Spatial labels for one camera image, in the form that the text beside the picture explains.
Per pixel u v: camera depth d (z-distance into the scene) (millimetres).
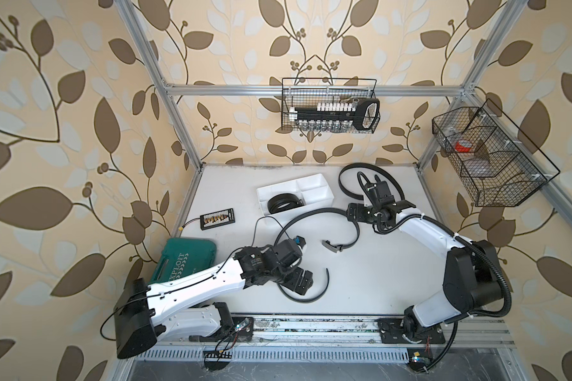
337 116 842
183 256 860
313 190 1048
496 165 734
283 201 951
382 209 686
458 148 821
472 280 438
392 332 735
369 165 1195
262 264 537
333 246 893
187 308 463
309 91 911
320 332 753
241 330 737
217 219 990
